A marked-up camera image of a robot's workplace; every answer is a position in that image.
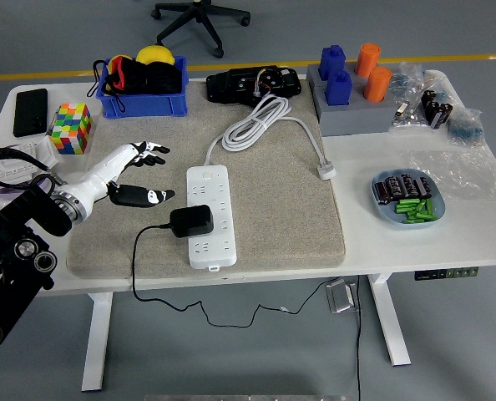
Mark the black office chair base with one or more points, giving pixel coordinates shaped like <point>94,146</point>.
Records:
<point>200,12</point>

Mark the black cloth pouch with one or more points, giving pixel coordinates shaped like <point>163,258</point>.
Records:
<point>162,77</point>

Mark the black table control panel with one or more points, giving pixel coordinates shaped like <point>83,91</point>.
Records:
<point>446,273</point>

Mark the white socket panel box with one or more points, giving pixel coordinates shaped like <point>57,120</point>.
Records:
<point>10,171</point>

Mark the grey-brown mat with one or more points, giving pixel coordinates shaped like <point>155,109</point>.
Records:
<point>273,217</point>

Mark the green batteries pile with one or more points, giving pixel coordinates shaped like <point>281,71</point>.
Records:
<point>417,211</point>

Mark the light blue plate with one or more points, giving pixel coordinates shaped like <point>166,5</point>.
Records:
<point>388,217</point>

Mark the multicolour puzzle cube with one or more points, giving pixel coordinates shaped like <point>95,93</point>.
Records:
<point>70,129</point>

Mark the grey block holder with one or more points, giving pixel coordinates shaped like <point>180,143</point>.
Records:
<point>352,119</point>

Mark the blue plastic bin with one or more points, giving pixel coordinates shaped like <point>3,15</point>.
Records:
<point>148,104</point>

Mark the black smartphone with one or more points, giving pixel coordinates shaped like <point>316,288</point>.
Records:
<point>30,113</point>

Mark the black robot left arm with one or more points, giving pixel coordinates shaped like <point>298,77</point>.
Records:
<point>14,259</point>

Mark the white table leg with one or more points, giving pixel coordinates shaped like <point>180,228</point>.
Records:
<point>390,321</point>
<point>97,342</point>

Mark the black plug adapter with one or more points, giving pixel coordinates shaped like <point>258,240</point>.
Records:
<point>191,221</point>

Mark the black capacitor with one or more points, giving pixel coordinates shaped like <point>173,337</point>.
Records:
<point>394,187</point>
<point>407,186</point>
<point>383,193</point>
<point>423,187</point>

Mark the yellow ball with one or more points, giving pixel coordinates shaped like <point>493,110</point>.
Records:
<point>154,54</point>

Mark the silver foot pedal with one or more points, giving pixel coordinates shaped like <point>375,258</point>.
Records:
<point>340,297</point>

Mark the clear bag of blue parts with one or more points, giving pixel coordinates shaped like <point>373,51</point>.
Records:
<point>406,79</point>
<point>465,127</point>

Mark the large clear plastic bag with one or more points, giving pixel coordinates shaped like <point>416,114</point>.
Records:
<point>461,171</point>

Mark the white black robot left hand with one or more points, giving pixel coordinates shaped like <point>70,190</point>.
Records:
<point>97,175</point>

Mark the orange plastic cylinder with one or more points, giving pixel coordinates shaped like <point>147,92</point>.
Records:
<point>367,60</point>
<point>377,85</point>

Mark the blue plastic block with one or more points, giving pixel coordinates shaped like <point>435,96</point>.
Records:
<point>338,89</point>
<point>332,62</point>

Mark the bag of black capacitors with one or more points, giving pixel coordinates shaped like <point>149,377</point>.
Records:
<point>436,109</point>

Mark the clear bag of metal parts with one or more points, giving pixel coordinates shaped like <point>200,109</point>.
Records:
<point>406,117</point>

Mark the white power strip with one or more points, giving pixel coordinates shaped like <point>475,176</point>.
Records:
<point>208,250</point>

